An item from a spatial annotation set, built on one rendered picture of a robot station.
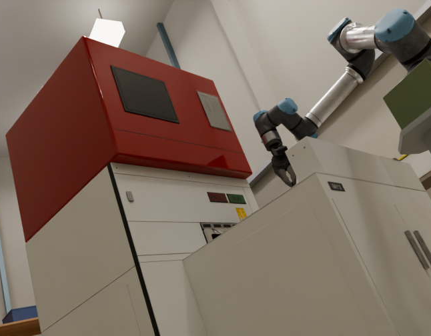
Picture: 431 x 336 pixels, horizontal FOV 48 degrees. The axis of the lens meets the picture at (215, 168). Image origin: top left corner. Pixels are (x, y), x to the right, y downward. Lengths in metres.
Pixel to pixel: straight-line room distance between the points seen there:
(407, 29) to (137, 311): 1.25
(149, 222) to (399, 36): 1.05
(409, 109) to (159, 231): 0.94
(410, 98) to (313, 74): 4.57
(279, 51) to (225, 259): 5.15
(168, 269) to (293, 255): 0.48
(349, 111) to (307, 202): 4.28
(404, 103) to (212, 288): 0.86
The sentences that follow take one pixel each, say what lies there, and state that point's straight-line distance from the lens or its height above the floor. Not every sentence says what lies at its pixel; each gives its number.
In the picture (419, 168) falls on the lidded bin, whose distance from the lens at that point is 4.57.
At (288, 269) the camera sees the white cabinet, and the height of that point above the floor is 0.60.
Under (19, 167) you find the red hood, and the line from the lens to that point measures 2.43.
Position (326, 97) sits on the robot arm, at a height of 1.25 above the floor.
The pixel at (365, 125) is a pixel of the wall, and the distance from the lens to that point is 5.55.
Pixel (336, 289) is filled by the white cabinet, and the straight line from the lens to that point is 1.42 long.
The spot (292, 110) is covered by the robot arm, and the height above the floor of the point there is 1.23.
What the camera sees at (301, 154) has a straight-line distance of 1.55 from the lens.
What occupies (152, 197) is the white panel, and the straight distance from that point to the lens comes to 1.84.
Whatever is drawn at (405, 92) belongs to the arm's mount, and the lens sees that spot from 1.58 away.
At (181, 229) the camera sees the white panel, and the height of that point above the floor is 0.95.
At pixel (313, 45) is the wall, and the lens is 6.16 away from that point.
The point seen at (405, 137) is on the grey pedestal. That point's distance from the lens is 1.47.
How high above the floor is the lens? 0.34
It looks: 24 degrees up
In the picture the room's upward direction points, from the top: 21 degrees counter-clockwise
